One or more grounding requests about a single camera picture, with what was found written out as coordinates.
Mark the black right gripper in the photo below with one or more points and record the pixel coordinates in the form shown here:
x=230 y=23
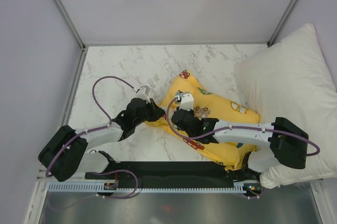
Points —
x=191 y=112

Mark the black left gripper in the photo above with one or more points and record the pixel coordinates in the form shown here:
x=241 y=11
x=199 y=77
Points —
x=156 y=111

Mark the yellow cartoon-print pillowcase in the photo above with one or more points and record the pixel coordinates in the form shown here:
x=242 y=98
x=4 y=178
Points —
x=209 y=105

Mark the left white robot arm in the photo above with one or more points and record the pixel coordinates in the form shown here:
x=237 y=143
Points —
x=66 y=150

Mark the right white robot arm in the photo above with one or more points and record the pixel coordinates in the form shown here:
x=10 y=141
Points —
x=281 y=142

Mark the large white pillow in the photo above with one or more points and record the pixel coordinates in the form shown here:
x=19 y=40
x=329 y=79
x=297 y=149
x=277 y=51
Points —
x=291 y=79

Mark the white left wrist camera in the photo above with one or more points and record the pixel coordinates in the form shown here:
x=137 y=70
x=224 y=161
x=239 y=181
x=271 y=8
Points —
x=143 y=93

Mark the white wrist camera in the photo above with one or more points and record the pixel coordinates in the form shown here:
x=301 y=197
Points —
x=184 y=100
x=143 y=93

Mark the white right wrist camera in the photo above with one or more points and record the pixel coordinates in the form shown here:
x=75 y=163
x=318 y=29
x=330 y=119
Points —
x=184 y=100

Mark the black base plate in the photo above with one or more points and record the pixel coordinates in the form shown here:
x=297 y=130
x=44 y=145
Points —
x=190 y=174

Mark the white slotted cable duct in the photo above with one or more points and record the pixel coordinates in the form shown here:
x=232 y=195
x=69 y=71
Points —
x=105 y=187

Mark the left aluminium frame post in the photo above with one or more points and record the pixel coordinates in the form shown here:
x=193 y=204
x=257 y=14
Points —
x=69 y=23

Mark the aluminium frame post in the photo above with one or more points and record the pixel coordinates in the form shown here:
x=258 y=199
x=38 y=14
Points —
x=281 y=24
x=69 y=23

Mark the right aluminium frame post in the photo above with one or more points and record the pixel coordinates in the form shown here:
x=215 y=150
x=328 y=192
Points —
x=281 y=24

